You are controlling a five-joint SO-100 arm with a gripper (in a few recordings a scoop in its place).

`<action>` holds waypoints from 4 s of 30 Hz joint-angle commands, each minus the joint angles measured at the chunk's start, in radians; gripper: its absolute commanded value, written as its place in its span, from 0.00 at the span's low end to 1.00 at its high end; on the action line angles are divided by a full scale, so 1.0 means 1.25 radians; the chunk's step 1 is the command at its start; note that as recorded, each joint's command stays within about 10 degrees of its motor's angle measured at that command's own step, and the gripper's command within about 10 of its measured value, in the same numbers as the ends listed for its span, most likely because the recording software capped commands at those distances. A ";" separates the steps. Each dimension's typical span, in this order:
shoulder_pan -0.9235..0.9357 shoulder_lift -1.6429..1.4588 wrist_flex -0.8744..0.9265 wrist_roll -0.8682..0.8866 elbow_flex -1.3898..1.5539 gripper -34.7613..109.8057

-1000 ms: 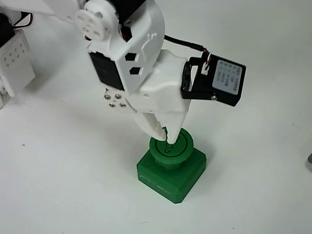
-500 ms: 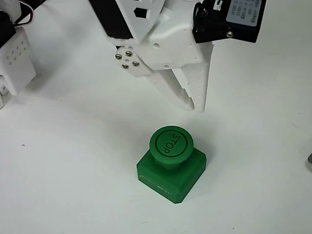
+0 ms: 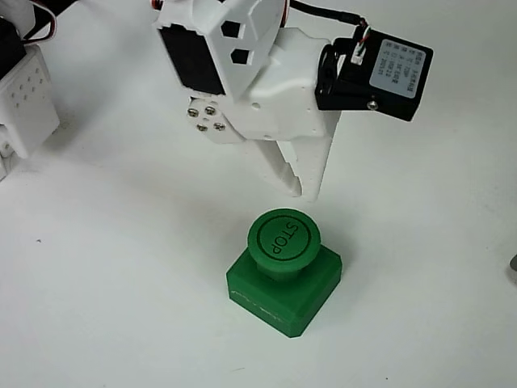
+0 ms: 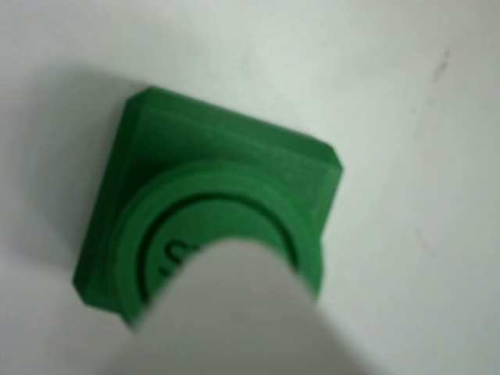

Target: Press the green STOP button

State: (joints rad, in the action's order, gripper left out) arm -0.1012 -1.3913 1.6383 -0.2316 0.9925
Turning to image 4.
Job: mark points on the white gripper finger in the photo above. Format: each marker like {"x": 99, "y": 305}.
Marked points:
{"x": 242, "y": 312}

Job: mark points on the green square button base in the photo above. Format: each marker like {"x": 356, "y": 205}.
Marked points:
{"x": 234, "y": 136}

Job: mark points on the green round STOP button cap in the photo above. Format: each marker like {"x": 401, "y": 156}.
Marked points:
{"x": 218, "y": 211}

